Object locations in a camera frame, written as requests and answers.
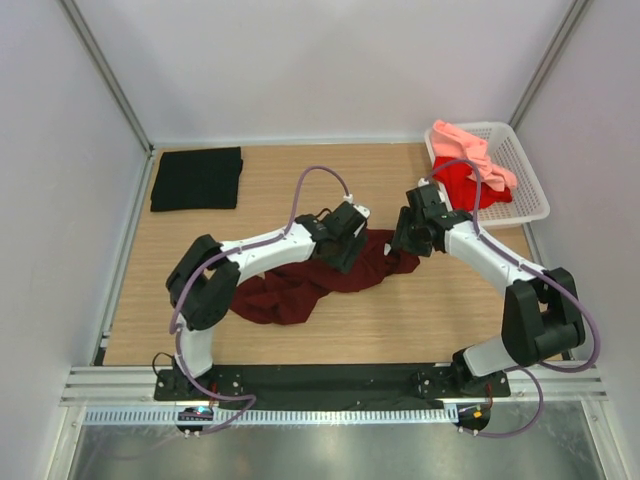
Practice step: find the dark red t shirt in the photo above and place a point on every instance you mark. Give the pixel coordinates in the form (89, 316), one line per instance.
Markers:
(287, 295)

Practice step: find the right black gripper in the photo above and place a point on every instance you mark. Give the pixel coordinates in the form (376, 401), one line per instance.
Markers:
(401, 237)

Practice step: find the white slotted cable duct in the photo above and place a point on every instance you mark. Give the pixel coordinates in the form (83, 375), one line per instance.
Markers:
(199, 416)

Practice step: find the pink t shirt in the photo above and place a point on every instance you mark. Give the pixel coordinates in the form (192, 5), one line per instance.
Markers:
(448, 140)

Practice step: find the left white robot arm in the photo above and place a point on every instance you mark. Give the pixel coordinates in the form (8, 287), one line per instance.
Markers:
(203, 284)

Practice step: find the folded black t shirt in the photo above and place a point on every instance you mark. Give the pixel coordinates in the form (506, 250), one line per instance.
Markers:
(197, 179)

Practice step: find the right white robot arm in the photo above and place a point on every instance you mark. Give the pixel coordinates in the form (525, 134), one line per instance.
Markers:
(540, 318)

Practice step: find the right aluminium frame post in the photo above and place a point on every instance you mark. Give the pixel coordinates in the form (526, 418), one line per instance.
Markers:
(567, 27)

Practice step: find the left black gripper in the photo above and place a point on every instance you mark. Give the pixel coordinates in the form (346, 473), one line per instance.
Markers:
(344, 261)

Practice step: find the bright red t shirt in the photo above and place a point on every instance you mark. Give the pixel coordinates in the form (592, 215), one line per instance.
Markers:
(461, 188)

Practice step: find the left aluminium frame post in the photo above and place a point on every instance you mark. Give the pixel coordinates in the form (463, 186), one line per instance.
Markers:
(96, 55)

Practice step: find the white plastic basket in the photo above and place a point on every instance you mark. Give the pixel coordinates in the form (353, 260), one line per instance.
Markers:
(529, 202)

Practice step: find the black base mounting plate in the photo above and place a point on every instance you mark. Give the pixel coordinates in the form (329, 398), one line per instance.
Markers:
(348, 387)

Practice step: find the aluminium frame post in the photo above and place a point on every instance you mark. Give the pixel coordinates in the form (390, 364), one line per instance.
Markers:
(96, 55)
(567, 27)

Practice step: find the aluminium front rail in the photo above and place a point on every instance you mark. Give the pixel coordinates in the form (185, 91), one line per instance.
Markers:
(129, 385)

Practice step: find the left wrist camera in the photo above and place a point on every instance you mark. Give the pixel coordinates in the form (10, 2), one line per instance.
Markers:
(364, 211)

